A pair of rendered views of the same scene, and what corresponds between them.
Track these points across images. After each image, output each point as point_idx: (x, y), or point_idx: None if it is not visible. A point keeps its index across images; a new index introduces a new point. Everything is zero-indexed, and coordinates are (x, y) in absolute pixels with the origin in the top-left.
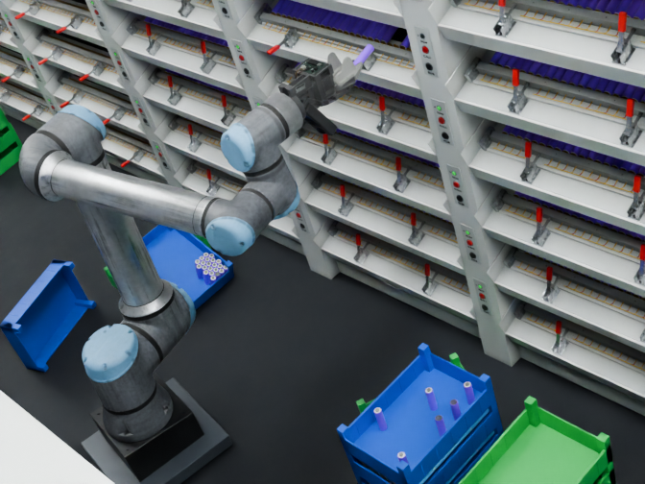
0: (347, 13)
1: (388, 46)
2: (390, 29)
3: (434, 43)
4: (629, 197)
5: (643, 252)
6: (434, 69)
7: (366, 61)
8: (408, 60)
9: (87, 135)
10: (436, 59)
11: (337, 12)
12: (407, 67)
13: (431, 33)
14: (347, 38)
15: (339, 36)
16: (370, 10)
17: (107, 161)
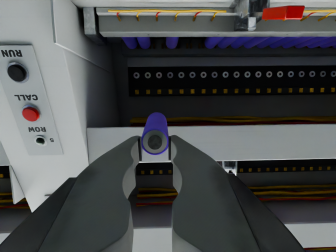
0: (243, 128)
1: (198, 36)
2: (214, 43)
3: (13, 129)
4: None
5: None
6: (3, 67)
7: (243, 16)
8: (140, 22)
9: None
10: (4, 95)
11: (333, 44)
12: (132, 11)
13: (22, 148)
14: (306, 33)
15: (330, 34)
16: (166, 160)
17: None
